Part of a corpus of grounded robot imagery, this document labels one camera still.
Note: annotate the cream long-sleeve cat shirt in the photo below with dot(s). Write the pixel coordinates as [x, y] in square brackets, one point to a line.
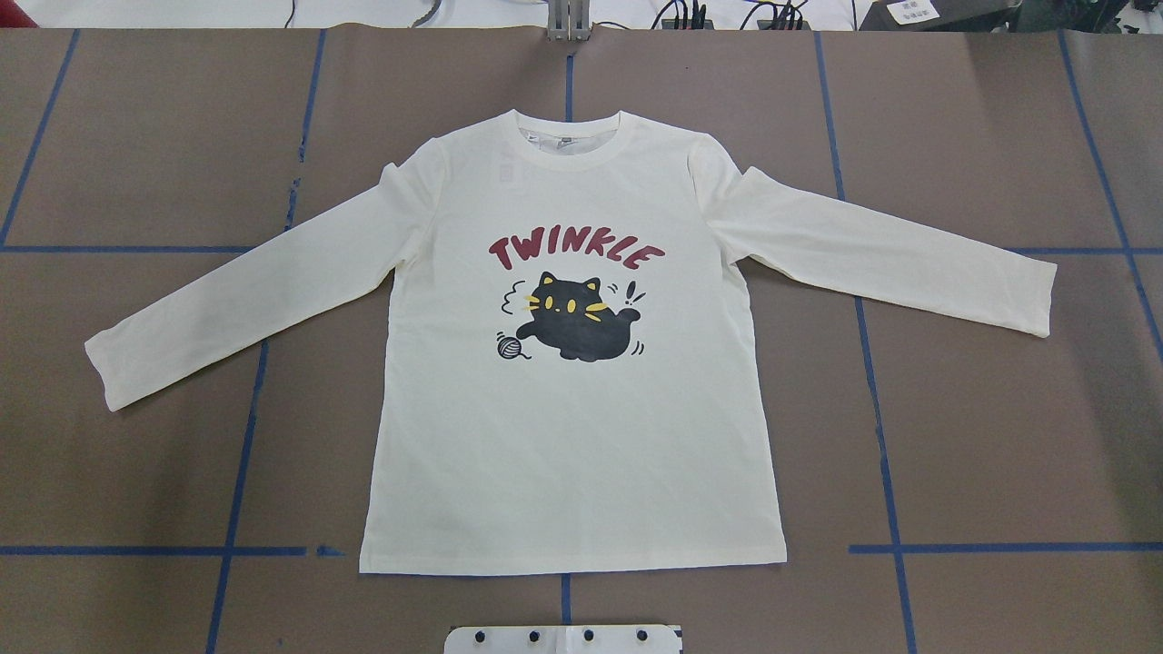
[571, 380]

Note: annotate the grey aluminium frame post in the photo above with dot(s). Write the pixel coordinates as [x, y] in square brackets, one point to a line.
[569, 20]

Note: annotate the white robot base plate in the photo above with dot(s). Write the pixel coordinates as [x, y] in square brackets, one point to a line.
[616, 638]

